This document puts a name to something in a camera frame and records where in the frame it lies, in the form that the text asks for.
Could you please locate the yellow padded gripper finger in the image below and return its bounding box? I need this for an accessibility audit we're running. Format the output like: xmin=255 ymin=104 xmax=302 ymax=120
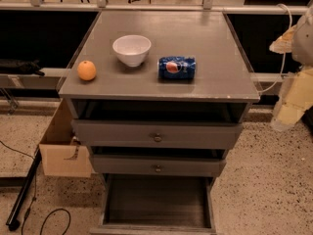
xmin=269 ymin=25 xmax=295 ymax=54
xmin=270 ymin=66 xmax=313 ymax=132

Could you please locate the blue pepsi can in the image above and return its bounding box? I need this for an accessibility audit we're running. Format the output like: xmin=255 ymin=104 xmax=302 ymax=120
xmin=157 ymin=56 xmax=197 ymax=79

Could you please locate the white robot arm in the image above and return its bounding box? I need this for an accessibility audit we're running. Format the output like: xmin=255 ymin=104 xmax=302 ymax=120
xmin=269 ymin=7 xmax=313 ymax=131

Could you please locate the grey wooden drawer cabinet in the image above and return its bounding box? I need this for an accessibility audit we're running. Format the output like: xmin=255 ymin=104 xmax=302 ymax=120
xmin=58 ymin=10 xmax=261 ymax=235

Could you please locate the brass top drawer knob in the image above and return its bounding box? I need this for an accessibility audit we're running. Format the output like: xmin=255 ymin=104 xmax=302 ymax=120
xmin=154 ymin=133 xmax=162 ymax=142

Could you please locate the brass drawer knob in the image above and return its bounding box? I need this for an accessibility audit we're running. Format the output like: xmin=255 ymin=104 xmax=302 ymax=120
xmin=154 ymin=133 xmax=162 ymax=142
xmin=155 ymin=165 xmax=161 ymax=173

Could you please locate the brass middle drawer knob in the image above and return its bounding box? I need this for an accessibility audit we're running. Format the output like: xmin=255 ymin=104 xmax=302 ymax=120
xmin=155 ymin=165 xmax=161 ymax=173

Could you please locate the grey open bottom drawer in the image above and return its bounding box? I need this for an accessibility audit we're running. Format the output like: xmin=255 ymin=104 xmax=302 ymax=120
xmin=90 ymin=174 xmax=217 ymax=235

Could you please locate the grey middle drawer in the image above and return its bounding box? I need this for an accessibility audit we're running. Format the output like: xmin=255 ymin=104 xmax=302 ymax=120
xmin=91 ymin=155 xmax=226 ymax=177

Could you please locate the grey top drawer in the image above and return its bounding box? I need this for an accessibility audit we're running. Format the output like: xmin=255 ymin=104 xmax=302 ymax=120
xmin=72 ymin=119 xmax=243 ymax=150

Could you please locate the white ceramic bowl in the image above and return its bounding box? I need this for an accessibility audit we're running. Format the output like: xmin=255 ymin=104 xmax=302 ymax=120
xmin=112 ymin=35 xmax=152 ymax=67

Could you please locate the orange fruit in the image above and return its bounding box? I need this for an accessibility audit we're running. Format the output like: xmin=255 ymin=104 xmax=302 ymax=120
xmin=77 ymin=61 xmax=97 ymax=81

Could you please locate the cardboard box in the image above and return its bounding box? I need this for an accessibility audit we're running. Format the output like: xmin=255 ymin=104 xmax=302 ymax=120
xmin=39 ymin=100 xmax=94 ymax=178

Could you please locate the black cloth on shelf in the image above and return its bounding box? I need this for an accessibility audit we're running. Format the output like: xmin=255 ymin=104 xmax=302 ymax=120
xmin=0 ymin=59 xmax=45 ymax=76

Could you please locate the black bar on floor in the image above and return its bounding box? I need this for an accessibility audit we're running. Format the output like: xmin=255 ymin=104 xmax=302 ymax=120
xmin=6 ymin=149 xmax=41 ymax=231

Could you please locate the white cable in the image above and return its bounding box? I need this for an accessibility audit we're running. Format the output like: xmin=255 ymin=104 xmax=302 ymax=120
xmin=259 ymin=3 xmax=293 ymax=94

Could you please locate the black floor cable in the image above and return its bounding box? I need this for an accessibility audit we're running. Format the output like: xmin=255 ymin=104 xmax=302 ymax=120
xmin=0 ymin=140 xmax=72 ymax=235

